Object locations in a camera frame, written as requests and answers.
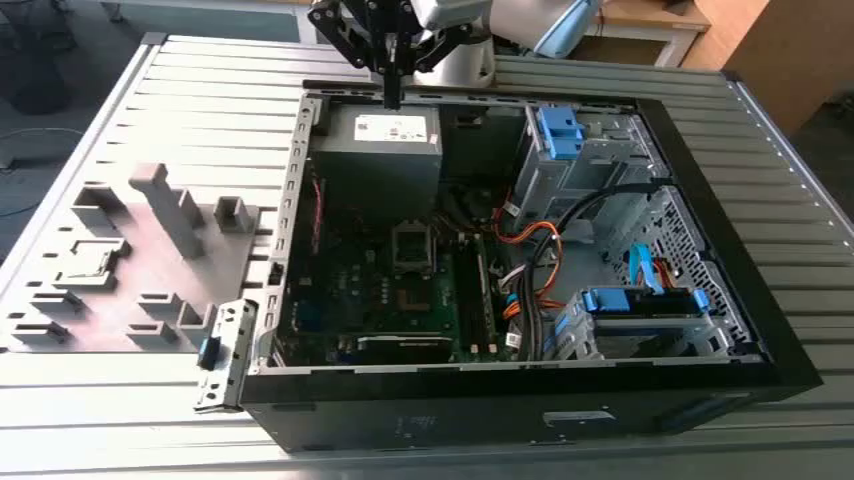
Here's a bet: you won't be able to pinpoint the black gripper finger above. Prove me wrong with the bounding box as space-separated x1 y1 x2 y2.
307 0 396 109
392 0 476 109

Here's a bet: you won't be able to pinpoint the silver CPU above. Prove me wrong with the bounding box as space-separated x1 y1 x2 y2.
65 244 115 279

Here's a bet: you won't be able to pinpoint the black CPU socket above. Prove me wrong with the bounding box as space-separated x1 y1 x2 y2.
391 276 439 323

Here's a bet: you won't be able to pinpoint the grey power supply unit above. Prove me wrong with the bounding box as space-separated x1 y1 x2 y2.
311 104 446 224

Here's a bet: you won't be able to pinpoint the blue empty disk carrier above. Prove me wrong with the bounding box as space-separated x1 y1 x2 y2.
536 105 587 161

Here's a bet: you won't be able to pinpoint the tall silver drive cage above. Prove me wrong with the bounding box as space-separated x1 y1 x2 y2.
511 102 671 224

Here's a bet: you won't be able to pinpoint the black office chair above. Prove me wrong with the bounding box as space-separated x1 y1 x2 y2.
0 0 79 115

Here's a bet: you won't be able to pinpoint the green motherboard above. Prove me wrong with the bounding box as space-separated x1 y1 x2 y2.
276 174 526 365

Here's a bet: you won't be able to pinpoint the black RAM slot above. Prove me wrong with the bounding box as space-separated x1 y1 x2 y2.
455 232 476 355
462 232 486 355
470 232 494 355

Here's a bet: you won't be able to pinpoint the green RAM stick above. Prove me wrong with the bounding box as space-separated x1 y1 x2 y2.
476 232 502 355

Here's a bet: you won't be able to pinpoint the grey parts rack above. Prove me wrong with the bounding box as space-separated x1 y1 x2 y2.
0 162 281 355

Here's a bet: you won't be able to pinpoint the hard disk in blue carrier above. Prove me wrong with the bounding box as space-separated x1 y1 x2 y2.
579 284 710 319

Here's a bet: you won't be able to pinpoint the black graphics card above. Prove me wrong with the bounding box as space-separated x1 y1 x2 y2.
355 333 456 365

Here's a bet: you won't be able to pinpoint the wooden cabinet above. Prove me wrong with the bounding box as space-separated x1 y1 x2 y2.
679 0 854 137

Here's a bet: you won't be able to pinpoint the blue latch clip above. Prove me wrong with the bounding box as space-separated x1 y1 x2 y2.
196 337 223 372

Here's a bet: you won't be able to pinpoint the low silver disk bay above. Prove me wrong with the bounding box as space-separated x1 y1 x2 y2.
543 292 762 362

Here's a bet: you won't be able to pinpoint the black PC case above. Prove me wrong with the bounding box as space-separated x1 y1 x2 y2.
236 78 823 454

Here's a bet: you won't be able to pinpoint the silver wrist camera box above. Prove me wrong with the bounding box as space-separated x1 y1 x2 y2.
409 0 487 32

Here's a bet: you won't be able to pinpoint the red twisted wire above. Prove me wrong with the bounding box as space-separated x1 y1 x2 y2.
309 177 329 281

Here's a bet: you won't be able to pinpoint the wooden desk white frame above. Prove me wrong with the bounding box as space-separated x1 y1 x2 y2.
99 0 712 69

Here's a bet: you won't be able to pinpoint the orange wire bundle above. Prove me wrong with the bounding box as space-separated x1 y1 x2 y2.
491 203 568 324

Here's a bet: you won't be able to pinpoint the light blue data wire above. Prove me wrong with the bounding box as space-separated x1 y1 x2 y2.
626 242 671 297

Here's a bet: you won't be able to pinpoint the thick black cable bundle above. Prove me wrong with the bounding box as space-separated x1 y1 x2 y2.
516 182 668 362

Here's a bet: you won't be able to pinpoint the red orange power wires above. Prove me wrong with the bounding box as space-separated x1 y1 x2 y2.
651 257 683 290

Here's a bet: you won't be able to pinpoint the metal card retention bracket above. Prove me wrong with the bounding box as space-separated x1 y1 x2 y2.
191 297 260 415

